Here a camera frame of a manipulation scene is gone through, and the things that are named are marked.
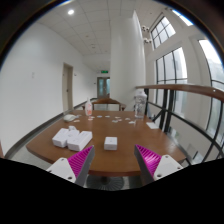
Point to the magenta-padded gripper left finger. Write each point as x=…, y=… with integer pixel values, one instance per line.
x=71, y=165

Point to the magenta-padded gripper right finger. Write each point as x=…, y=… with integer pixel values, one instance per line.
x=156, y=163

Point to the small white charger box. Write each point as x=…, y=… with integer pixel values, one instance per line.
x=110, y=143

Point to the white rectangular box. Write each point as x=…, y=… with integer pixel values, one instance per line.
x=80, y=141

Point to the white power strip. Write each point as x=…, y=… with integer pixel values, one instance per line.
x=60, y=137

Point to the flat white card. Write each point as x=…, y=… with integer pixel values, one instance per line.
x=152, y=125

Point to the white computer mouse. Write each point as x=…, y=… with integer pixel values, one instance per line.
x=69, y=117

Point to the small white paper slip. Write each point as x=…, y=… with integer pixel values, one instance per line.
x=115, y=121
x=132, y=122
x=90, y=118

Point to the white pump sanitizer bottle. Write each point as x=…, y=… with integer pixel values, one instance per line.
x=88, y=108

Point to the clear plastic water bottle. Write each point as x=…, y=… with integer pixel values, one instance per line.
x=140, y=105

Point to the wooden chair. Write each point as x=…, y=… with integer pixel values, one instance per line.
x=106, y=100

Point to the beige single door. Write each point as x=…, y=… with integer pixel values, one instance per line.
x=67, y=88

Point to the wood-topped black metal railing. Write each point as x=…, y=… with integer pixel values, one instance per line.
x=186, y=88

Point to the glazed double door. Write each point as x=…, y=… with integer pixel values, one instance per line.
x=103, y=87

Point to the tall grid window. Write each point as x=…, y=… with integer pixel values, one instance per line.
x=171, y=66

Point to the green exit sign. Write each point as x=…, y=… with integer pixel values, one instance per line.
x=104, y=71

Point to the large curved glass window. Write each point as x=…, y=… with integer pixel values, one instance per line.
x=215, y=80

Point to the small upper grid window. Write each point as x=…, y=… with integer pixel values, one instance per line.
x=162, y=31

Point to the high clerestory window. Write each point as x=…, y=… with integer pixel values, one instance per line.
x=182, y=17

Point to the round ceiling light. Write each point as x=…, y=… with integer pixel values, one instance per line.
x=70, y=12

